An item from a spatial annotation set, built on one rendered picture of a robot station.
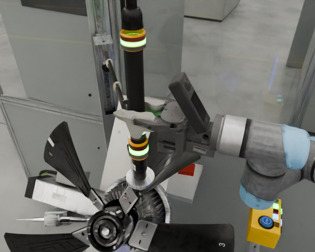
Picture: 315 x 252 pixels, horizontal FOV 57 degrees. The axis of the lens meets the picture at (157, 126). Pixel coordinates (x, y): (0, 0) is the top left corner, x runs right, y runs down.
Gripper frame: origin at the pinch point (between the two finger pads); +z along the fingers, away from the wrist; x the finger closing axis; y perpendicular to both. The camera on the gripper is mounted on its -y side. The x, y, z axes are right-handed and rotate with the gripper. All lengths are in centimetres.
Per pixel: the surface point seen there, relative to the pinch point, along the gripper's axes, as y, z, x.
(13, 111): 73, 116, 71
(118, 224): 39.1, 3.3, -2.9
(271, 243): 62, -42, 21
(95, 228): 40.7, 9.8, -5.1
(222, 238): 42.6, -25.2, 4.9
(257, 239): 62, -38, 21
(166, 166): 26.0, -6.2, 11.1
